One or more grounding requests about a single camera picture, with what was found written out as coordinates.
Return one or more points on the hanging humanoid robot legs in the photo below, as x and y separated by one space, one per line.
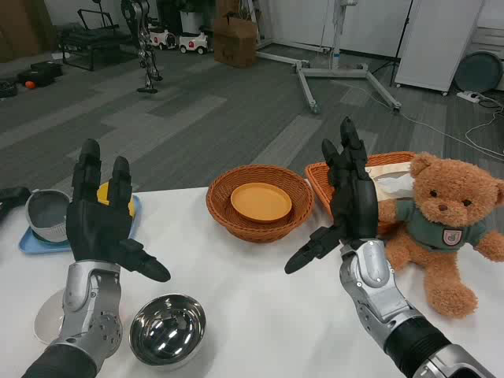
143 43

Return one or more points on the round brown wicker basket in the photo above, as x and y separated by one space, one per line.
220 208

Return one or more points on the rectangular orange wicker basket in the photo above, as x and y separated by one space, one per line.
317 179

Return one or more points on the grey metal wheeled stand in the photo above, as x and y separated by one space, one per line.
338 73

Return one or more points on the black metal bench rack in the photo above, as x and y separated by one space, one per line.
92 39

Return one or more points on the brown teddy bear green shirt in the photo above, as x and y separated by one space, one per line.
441 224

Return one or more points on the orange plastic plate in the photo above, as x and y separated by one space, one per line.
260 201

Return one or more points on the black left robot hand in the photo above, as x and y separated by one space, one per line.
92 228

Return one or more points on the round grey disc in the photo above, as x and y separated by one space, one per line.
478 73

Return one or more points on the beige paper bag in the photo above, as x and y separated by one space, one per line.
391 179

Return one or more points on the white power strip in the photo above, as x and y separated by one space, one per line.
470 95

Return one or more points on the yellow plastic cup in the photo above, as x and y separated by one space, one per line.
103 193

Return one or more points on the grey plastic colander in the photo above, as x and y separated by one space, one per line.
47 214

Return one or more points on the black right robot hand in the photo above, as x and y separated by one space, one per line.
354 204

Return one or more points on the black equipment case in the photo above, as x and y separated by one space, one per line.
47 73

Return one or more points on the shiny stainless steel bowl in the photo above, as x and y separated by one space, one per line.
167 334

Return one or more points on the white panel board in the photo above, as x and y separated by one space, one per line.
433 39

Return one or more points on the white toy car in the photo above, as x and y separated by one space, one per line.
193 43
161 39

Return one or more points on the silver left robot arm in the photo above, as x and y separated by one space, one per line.
92 315

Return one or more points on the dark green plastic plate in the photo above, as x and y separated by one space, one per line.
55 243

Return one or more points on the light blue plastic tray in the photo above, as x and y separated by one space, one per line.
31 246

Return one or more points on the black gamepad controller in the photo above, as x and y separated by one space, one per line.
12 199

